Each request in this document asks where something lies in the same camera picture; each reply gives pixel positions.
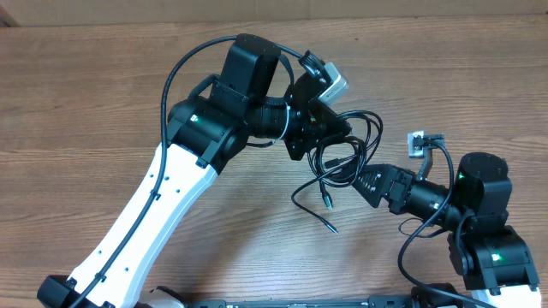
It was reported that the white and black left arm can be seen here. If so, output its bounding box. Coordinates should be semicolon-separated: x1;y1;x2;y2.
37;33;349;307

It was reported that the black usb cable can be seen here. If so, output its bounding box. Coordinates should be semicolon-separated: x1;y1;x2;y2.
290;110;384;235

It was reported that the black left camera cable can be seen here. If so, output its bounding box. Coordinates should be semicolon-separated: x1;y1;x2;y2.
79;34;326;308

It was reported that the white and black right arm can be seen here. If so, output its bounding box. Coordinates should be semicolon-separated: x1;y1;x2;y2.
352;151;541;307

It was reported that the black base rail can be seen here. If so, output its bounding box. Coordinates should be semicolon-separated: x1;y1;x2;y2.
136;285;429;308

